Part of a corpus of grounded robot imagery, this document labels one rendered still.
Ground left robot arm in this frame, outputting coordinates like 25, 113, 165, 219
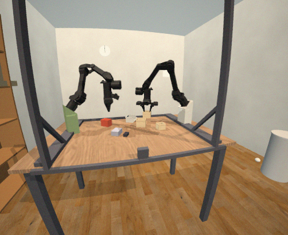
66, 64, 122, 111

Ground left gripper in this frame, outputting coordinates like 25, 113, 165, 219
103, 90, 113, 112

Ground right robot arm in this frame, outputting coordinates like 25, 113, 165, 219
135, 60, 190, 107

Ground orange block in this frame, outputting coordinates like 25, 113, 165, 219
100, 118, 112, 127

